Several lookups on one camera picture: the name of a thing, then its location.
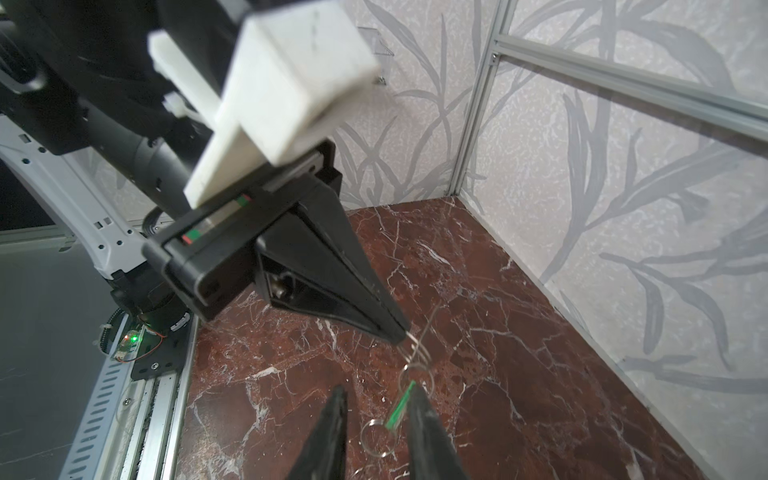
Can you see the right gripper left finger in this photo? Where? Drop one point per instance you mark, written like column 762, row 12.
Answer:
column 324, row 453

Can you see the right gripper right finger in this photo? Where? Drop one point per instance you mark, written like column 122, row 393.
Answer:
column 432, row 455

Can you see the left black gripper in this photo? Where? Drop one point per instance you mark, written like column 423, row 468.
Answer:
column 311, row 260

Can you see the key with green tag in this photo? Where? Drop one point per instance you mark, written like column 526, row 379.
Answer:
column 379, row 437

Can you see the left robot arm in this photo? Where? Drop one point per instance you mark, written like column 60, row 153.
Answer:
column 187, row 145

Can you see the small circuit board left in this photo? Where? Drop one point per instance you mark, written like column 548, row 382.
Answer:
column 126, row 338

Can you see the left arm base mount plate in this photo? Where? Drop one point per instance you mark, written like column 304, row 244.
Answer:
column 157, row 356

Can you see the aluminium mounting rail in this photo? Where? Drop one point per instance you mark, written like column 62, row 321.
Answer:
column 131, row 429

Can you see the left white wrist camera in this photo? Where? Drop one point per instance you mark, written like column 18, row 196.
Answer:
column 271, row 79

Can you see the clear plastic wall tray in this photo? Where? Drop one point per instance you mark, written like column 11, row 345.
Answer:
column 381, row 51

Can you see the aluminium frame corner post left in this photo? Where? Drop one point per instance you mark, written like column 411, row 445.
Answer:
column 486, row 73

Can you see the aluminium frame horizontal bar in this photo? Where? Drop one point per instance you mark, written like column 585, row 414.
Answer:
column 726, row 111

